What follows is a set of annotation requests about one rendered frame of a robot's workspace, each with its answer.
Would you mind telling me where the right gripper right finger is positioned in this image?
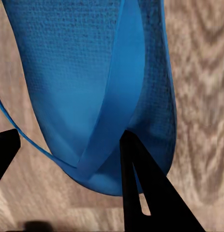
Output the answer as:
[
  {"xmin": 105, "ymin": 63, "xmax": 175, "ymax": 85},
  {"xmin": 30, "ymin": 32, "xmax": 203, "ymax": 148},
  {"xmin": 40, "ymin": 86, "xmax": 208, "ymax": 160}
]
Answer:
[{"xmin": 119, "ymin": 130, "xmax": 205, "ymax": 232}]

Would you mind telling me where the sandal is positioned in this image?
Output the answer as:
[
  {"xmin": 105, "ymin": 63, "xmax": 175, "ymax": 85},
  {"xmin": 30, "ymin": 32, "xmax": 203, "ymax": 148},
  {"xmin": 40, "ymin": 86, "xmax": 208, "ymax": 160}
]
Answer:
[{"xmin": 0, "ymin": 0, "xmax": 177, "ymax": 196}]

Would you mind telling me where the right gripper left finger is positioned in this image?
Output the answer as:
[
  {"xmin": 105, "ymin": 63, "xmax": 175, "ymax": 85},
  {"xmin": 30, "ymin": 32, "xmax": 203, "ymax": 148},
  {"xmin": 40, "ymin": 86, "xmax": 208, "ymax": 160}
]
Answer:
[{"xmin": 0, "ymin": 128, "xmax": 21, "ymax": 179}]

